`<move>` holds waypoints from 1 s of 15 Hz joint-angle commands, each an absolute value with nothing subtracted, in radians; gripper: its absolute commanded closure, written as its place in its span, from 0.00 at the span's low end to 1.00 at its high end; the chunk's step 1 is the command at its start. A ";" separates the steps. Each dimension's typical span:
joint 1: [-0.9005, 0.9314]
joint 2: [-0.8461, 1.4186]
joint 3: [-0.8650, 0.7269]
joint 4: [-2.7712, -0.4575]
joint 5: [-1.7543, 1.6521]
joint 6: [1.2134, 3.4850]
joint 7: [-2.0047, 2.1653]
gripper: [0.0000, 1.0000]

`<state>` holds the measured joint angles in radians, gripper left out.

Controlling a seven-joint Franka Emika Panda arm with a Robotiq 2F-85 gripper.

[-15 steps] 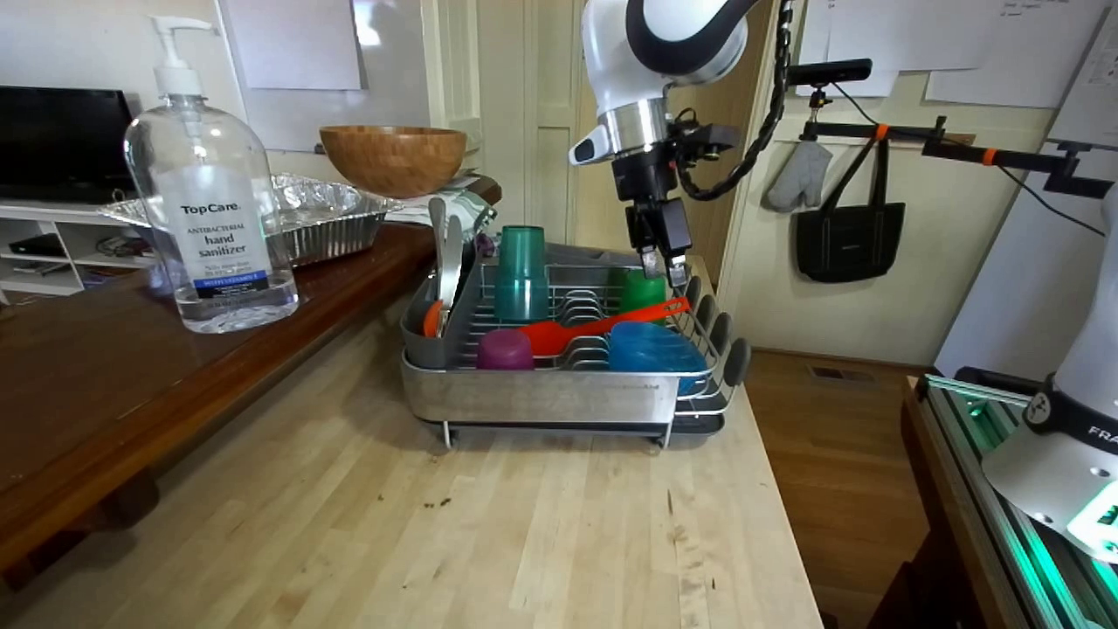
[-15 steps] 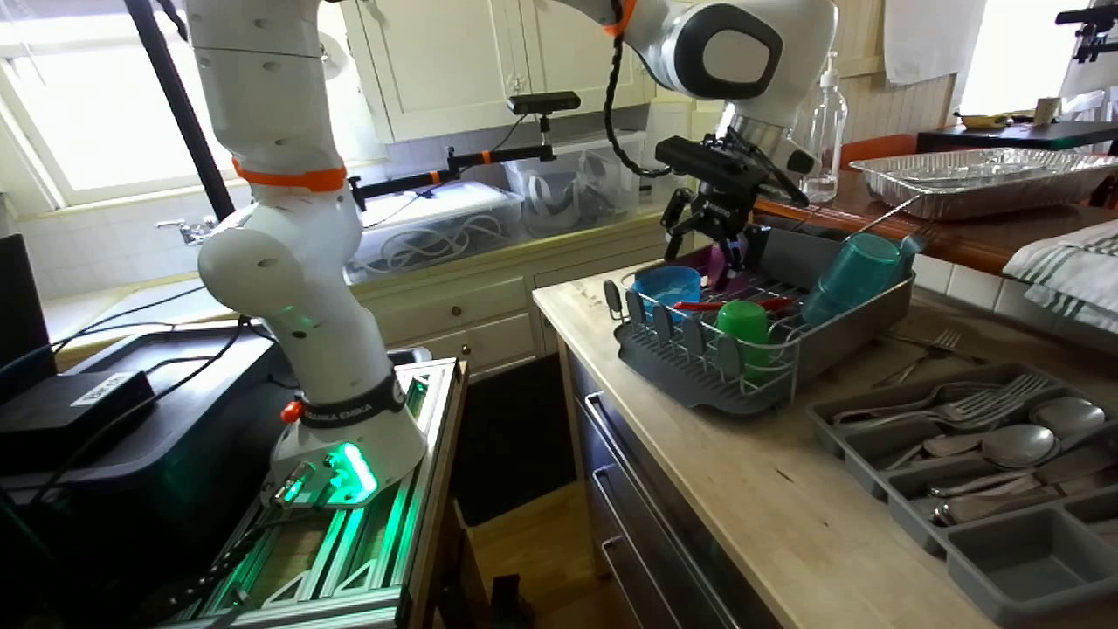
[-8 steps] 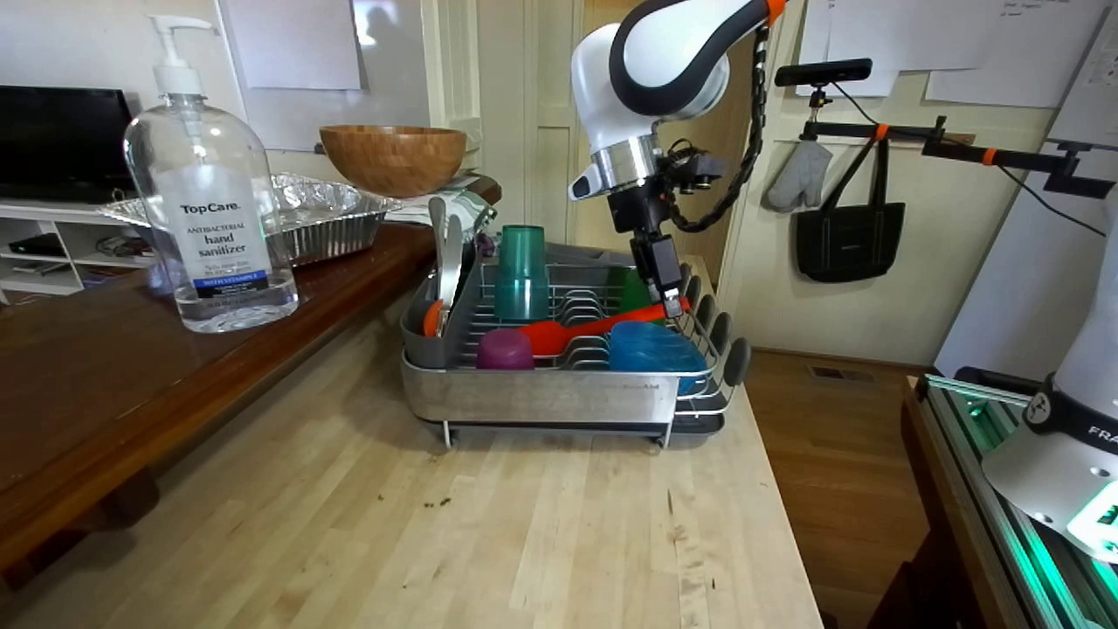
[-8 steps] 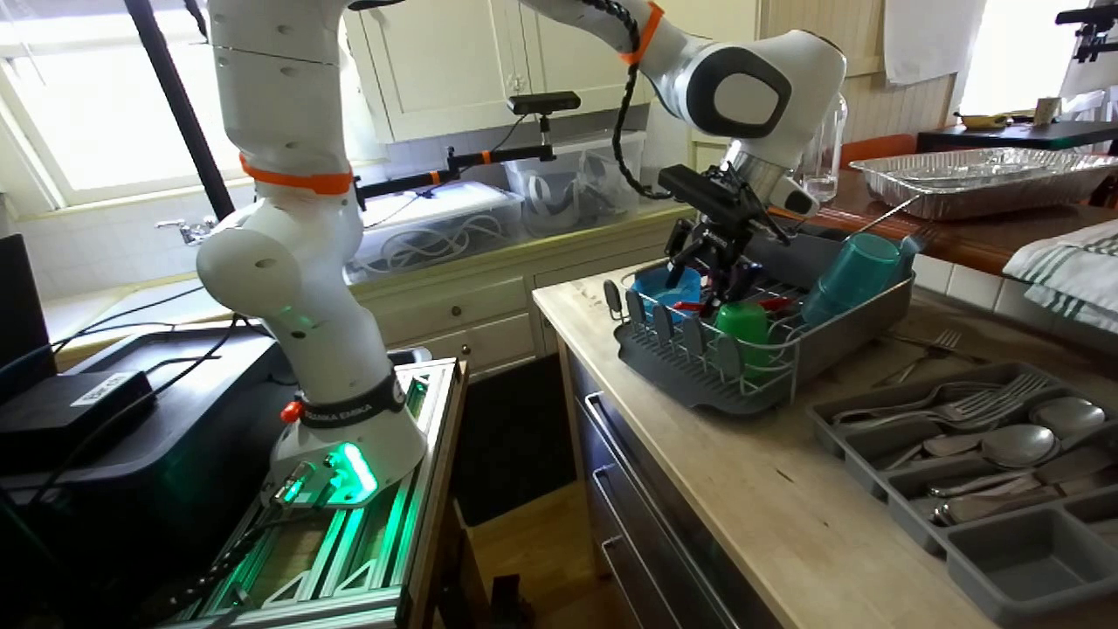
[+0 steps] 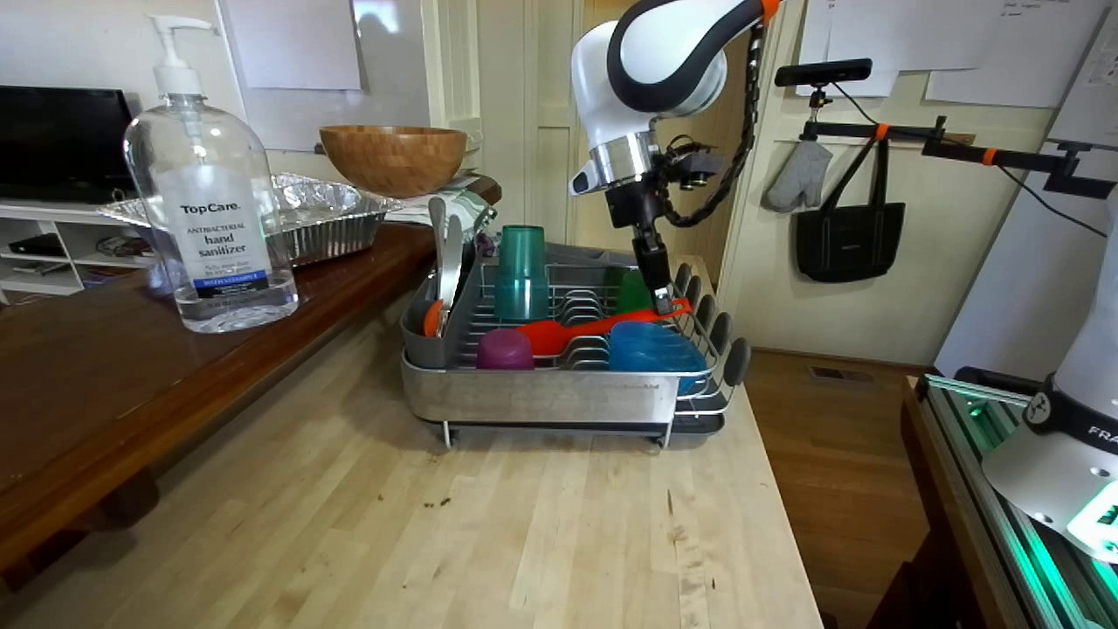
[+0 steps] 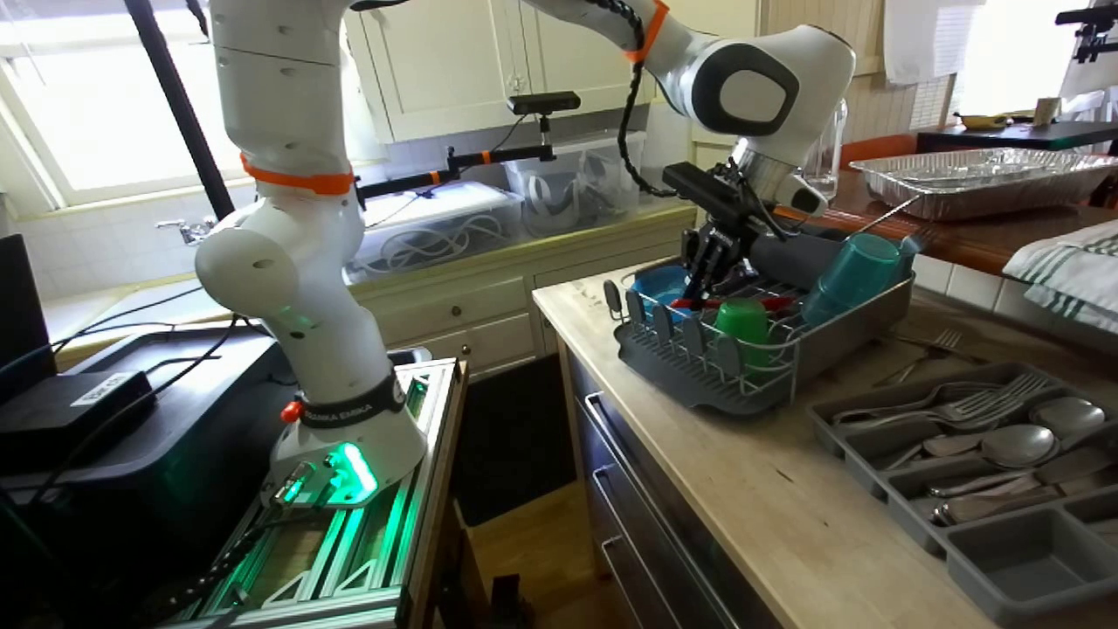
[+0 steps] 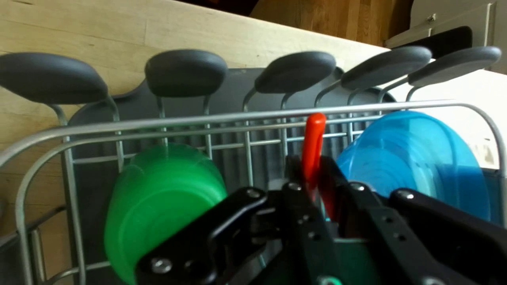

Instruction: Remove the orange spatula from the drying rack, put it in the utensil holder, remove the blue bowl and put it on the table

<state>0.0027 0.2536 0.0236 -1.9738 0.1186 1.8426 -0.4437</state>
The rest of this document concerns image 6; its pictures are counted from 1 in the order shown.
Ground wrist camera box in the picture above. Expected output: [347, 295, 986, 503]
[661, 156, 756, 223]

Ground aluminium foil tray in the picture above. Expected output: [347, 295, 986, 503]
[849, 145, 1118, 223]

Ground clear plastic storage bin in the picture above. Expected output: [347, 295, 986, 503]
[347, 131, 651, 279]

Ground black equipment case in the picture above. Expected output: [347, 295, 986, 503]
[0, 329, 295, 629]

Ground grey counter drawers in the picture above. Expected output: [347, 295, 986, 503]
[564, 353, 775, 629]

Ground teal plastic cup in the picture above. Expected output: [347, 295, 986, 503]
[799, 231, 921, 333]

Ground black flat box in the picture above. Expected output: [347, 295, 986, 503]
[0, 368, 157, 477]

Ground white green striped towel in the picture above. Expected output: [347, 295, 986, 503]
[1003, 216, 1118, 338]

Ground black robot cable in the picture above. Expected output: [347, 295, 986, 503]
[610, 0, 680, 204]

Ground grey steel dish rack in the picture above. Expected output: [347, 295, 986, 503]
[602, 226, 921, 420]

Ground silver metal spoon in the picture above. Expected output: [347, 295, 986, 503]
[883, 420, 1062, 477]
[1024, 392, 1110, 448]

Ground black bar camera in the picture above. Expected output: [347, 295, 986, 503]
[505, 86, 583, 120]

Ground black camera on stand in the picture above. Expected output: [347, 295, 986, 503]
[1051, 0, 1118, 66]

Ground white drawer cabinet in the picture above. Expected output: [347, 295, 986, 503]
[354, 208, 703, 377]

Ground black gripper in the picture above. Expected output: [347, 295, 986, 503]
[678, 208, 778, 310]

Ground small silver teaspoon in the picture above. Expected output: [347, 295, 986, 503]
[925, 486, 1060, 533]

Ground black diagonal pole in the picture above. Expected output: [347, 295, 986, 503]
[120, 0, 240, 223]

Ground aluminium robot base cart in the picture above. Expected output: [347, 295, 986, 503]
[162, 353, 467, 629]

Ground white hanging cloth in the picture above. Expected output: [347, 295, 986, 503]
[881, 0, 989, 86]

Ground orange spatula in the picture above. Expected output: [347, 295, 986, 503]
[756, 289, 812, 321]

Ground grey cutlery tray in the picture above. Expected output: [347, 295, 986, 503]
[807, 361, 1118, 621]

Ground silver table knife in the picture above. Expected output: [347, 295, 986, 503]
[921, 448, 1118, 499]

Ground silver metal fork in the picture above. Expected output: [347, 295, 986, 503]
[833, 368, 1051, 430]

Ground bright window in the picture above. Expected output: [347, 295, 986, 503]
[0, 11, 254, 215]

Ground green plastic cup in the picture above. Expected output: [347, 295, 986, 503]
[708, 298, 784, 353]

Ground white wall cabinet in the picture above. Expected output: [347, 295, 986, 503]
[347, 0, 658, 146]

